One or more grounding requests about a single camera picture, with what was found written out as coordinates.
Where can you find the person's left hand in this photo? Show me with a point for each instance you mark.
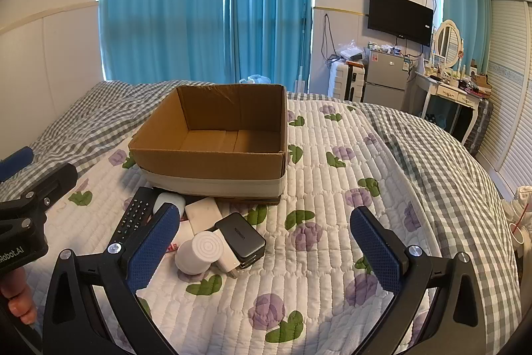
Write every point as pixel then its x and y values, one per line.
pixel 18 303

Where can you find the crumpled plastic bag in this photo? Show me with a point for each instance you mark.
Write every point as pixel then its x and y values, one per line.
pixel 351 52

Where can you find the white cylinder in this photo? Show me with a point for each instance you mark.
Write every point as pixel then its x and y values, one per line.
pixel 200 255

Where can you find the grey checked blanket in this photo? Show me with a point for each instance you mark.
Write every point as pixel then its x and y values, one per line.
pixel 436 180

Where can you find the black charger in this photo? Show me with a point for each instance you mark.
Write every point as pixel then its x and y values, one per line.
pixel 240 237

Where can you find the clear plastic bag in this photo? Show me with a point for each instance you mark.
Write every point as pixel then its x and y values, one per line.
pixel 254 79

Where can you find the oval white mirror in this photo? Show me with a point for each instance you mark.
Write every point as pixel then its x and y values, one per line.
pixel 448 41

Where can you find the white cloth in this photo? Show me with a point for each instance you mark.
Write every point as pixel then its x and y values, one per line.
pixel 521 205

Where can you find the white earbuds case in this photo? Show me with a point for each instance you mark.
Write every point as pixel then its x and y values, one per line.
pixel 166 198

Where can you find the white louvred wardrobe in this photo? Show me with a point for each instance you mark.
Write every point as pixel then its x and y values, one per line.
pixel 513 89

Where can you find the brown cardboard box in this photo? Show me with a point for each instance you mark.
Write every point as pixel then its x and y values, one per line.
pixel 208 170

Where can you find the silver fridge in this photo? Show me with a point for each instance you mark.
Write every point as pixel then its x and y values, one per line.
pixel 385 78

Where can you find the white plug adapter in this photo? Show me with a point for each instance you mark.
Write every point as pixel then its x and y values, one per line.
pixel 226 266

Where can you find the dark ribbed suitcase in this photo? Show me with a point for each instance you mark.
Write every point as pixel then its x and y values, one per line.
pixel 480 124

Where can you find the black remote control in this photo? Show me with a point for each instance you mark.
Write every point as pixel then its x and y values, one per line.
pixel 133 213

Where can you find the white packet with red print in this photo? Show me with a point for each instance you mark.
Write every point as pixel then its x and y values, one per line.
pixel 186 232

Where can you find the white dressing table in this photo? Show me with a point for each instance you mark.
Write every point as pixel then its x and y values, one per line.
pixel 447 91

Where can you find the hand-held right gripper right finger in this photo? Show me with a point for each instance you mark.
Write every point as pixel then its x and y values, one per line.
pixel 376 251

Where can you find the black television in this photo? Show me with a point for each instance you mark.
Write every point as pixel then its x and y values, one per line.
pixel 399 16

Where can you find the white rectangular block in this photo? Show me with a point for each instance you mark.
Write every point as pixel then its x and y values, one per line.
pixel 202 209

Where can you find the narrow blue curtain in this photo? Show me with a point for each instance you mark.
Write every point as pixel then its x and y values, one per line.
pixel 268 1

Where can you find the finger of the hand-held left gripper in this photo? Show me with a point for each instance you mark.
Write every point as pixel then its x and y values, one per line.
pixel 14 163
pixel 56 180

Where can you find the white suitcase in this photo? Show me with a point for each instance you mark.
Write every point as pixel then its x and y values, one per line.
pixel 345 82

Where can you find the wide blue curtain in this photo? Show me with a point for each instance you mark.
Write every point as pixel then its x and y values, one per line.
pixel 162 1

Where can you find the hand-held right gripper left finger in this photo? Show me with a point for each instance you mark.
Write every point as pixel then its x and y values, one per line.
pixel 153 249

